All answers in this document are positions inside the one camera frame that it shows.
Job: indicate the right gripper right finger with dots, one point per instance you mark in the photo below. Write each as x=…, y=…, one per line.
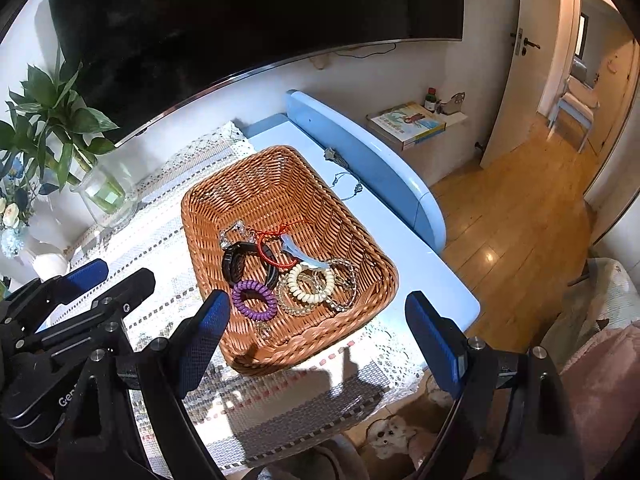
x=538, y=438

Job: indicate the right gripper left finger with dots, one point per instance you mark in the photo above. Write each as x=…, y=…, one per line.
x=100, y=438

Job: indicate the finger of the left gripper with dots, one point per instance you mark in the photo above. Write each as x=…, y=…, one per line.
x=82, y=277
x=130, y=289

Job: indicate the black smartwatch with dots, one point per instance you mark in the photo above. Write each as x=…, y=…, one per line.
x=234, y=263

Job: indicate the small metal earring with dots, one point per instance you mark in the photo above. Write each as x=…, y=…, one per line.
x=238, y=231

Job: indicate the light blue hair clip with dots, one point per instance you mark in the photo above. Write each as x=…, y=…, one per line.
x=290, y=248

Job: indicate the white ribbed vase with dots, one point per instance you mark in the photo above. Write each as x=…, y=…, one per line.
x=49, y=265

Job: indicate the glass vase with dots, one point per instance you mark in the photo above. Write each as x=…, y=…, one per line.
x=109, y=194

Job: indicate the blue and white flower bouquet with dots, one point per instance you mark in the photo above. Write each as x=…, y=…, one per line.
x=19, y=190

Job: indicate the pink blanket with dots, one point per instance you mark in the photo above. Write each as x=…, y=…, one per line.
x=594, y=344

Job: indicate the striped woven table mat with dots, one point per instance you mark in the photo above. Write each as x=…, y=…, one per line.
x=263, y=391

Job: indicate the white stuffed toy dog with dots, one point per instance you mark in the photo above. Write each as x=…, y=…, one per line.
x=390, y=436

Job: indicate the green leafy plant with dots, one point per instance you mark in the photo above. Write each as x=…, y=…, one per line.
x=51, y=127

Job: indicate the brown wicker basket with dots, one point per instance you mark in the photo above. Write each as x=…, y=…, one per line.
x=285, y=254

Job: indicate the black television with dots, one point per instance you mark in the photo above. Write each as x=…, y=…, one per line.
x=138, y=59

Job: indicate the colourful book on shelf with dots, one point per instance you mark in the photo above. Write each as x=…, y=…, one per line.
x=405, y=125

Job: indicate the blue chair in hallway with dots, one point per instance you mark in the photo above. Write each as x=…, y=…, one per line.
x=580, y=102

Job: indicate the white door with handle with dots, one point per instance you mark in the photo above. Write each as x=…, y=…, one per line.
x=535, y=38

